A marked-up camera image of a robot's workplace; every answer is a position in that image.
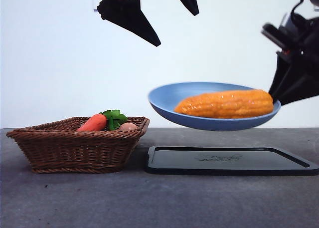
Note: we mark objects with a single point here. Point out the yellow corn cob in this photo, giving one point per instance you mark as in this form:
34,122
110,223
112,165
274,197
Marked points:
224,104

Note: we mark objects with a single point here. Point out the brown egg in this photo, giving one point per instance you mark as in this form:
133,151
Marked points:
127,127

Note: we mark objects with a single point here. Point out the blue round plate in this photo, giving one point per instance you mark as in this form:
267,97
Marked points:
172,95

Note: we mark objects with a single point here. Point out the brown wicker basket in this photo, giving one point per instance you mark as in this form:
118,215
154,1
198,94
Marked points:
74,150

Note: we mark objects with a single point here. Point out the orange carrot with green leaves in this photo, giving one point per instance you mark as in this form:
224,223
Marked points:
93,123

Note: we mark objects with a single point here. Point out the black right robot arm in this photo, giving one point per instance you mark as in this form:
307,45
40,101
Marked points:
314,1

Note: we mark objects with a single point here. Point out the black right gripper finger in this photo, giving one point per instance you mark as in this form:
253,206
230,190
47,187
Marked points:
281,75
301,88

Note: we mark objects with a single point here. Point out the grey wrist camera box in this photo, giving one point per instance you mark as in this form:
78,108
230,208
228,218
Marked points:
272,33

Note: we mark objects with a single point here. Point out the dark rectangular tray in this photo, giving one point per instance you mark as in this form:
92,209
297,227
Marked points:
224,160

